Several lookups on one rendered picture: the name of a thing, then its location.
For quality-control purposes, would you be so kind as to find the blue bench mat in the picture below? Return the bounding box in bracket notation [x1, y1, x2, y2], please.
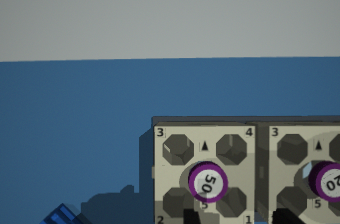
[0, 57, 340, 224]

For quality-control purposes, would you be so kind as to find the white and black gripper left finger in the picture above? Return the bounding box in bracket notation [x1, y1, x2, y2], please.
[183, 209, 201, 224]

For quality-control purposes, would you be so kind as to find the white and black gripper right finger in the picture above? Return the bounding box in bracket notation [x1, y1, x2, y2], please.
[272, 208, 306, 224]

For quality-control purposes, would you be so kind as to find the blue tube rack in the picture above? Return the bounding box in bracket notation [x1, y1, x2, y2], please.
[40, 203, 83, 224]

